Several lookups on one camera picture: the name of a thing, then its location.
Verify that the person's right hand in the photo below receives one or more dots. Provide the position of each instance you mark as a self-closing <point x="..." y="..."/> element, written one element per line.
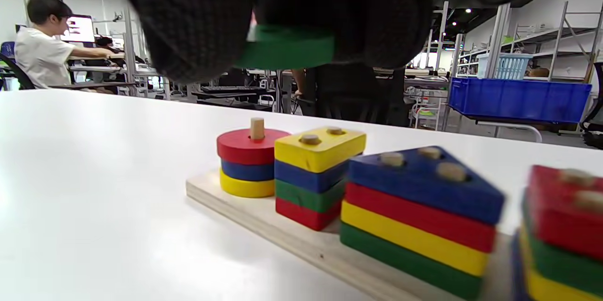
<point x="198" y="18"/>

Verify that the yellow rectangle block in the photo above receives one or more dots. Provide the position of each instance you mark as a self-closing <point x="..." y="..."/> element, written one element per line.
<point x="325" y="155"/>

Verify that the wooden post board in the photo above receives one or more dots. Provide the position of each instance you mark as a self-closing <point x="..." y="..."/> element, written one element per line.
<point x="235" y="207"/>

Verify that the green rectangle block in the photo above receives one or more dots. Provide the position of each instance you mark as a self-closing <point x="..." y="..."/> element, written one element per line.
<point x="306" y="199"/>

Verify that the red rectangle block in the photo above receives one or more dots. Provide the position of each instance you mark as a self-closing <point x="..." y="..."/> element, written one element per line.
<point x="304" y="216"/>

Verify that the blue triangle block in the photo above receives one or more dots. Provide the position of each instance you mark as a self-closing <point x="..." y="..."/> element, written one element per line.
<point x="424" y="192"/>

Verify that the yellow triangle block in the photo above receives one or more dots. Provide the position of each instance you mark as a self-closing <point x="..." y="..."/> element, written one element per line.
<point x="414" y="242"/>

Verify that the green triangle block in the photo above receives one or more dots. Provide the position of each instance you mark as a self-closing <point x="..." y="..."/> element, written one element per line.
<point x="410" y="263"/>

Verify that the green square block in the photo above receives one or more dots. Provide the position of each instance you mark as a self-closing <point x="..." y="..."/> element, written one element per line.
<point x="565" y="263"/>

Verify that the black keyboard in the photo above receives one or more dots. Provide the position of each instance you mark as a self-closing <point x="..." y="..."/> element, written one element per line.
<point x="231" y="89"/>

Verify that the light blue basket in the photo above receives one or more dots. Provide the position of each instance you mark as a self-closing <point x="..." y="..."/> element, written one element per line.
<point x="509" y="66"/>

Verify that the blue plastic crate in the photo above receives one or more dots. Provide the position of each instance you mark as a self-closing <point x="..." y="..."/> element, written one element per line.
<point x="518" y="101"/>

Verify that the white rolling cart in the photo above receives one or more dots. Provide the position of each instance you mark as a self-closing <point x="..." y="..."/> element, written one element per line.
<point x="513" y="126"/>

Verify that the grey metal shelf rack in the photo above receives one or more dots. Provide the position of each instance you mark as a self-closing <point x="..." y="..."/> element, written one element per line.
<point x="560" y="33"/>

